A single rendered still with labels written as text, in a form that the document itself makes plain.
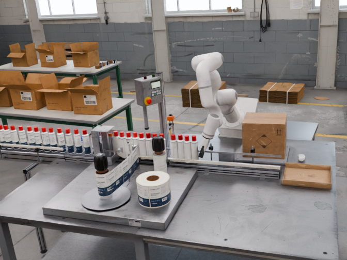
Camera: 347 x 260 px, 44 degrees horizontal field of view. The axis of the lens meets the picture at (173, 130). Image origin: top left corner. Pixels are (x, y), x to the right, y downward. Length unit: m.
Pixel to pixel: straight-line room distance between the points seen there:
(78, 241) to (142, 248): 1.15
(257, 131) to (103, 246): 1.47
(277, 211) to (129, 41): 7.14
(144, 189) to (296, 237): 0.87
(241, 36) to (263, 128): 5.30
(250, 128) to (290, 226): 0.91
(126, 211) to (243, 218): 0.67
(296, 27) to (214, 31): 1.54
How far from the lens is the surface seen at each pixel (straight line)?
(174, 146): 3.04
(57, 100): 4.97
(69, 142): 3.43
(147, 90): 3.02
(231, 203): 2.65
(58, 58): 7.49
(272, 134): 3.10
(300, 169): 3.07
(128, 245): 3.43
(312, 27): 7.99
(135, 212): 2.53
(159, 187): 2.50
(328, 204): 2.70
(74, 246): 3.54
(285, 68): 8.20
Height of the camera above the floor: 2.19
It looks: 21 degrees down
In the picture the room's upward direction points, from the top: 4 degrees counter-clockwise
